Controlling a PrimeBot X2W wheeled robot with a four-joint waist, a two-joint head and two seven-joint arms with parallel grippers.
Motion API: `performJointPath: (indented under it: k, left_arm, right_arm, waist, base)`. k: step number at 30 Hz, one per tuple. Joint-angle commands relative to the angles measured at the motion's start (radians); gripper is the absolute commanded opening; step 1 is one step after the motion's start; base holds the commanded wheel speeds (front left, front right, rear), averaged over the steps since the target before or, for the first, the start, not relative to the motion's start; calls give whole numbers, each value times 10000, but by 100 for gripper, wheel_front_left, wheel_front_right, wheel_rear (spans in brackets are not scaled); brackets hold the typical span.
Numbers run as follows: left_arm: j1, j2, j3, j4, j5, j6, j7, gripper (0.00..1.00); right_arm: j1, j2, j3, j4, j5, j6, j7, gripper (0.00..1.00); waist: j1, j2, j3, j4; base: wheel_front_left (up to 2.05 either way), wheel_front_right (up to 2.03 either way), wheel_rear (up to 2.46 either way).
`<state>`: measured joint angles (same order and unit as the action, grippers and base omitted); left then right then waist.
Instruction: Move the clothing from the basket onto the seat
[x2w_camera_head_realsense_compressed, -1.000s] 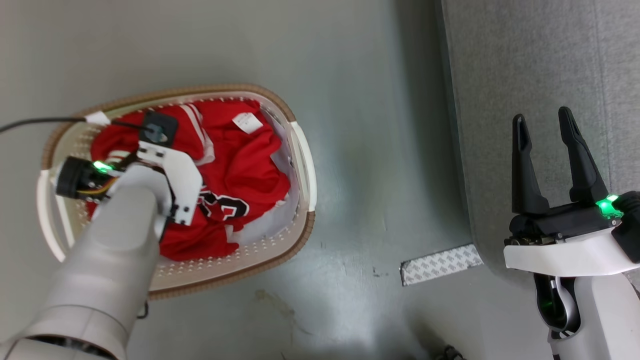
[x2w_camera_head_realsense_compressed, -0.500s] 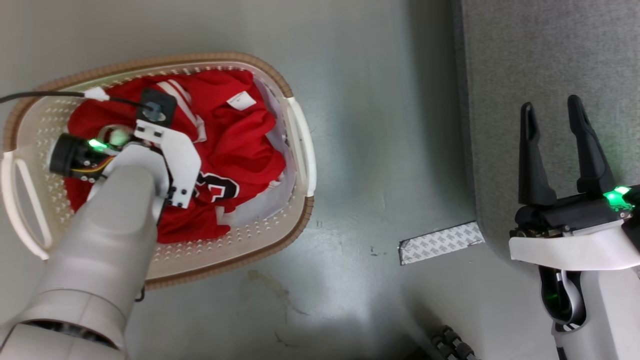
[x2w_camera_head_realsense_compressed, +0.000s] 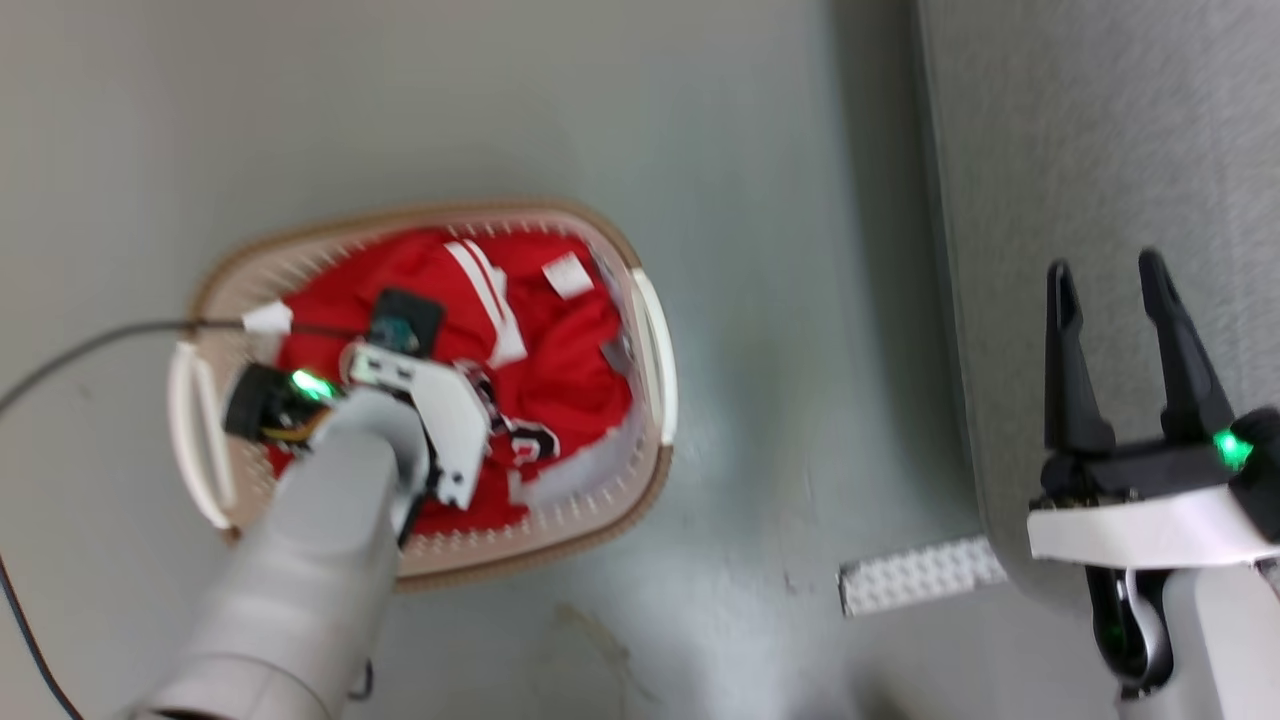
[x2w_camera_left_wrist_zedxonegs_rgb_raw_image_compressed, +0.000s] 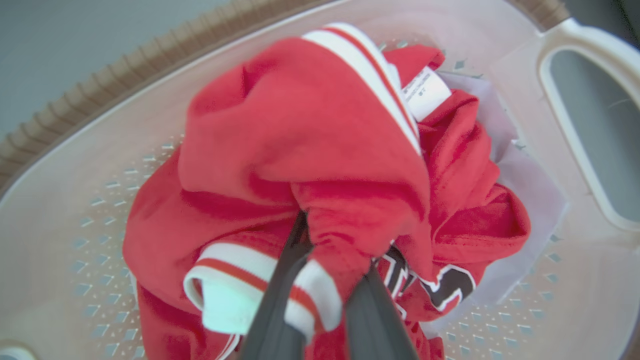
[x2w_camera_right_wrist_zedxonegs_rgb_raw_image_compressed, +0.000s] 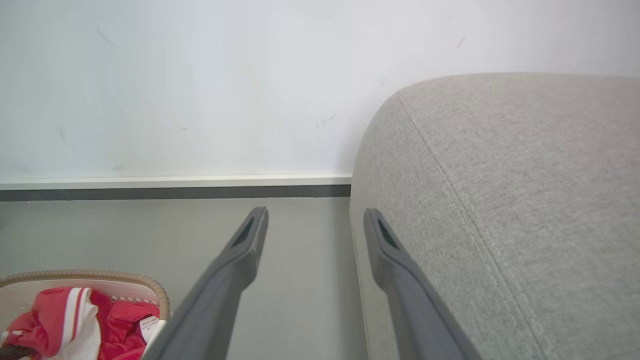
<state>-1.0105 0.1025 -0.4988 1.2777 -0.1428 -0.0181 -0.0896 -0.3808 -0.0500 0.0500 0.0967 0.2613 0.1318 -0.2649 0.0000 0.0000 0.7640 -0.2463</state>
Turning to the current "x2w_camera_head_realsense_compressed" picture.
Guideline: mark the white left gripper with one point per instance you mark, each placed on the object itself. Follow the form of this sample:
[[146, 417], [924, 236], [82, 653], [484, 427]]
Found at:
[[450, 420]]

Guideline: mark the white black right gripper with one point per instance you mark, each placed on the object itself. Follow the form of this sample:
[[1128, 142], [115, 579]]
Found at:
[[1140, 525]]

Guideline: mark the red white sports jersey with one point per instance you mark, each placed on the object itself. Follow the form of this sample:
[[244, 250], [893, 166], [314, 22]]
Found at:
[[560, 360]]

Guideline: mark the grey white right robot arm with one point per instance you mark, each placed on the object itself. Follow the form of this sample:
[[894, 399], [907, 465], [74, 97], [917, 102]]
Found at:
[[1225, 640]]

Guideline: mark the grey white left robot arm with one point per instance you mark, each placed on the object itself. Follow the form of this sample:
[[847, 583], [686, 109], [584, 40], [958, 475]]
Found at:
[[300, 580]]

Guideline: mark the beige perforated laundry basket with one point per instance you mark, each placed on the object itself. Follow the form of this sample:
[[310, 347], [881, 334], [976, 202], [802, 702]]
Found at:
[[250, 270]]

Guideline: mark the black right wrist light module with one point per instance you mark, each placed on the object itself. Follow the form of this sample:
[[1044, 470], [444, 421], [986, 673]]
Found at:
[[1258, 480]]

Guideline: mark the black wrist light module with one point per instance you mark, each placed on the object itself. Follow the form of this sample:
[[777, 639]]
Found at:
[[1258, 480], [262, 402]]

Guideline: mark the black left wrist light module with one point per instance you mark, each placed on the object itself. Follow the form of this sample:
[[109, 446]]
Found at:
[[262, 402]]

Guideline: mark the grey fabric sofa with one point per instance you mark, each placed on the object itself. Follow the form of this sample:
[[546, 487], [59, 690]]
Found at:
[[1100, 150]]

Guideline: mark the white studded building plate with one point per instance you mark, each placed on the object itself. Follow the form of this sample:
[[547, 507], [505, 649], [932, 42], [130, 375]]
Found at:
[[920, 577]]

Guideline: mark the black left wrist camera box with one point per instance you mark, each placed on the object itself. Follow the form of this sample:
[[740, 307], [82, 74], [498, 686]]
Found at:
[[405, 318]]

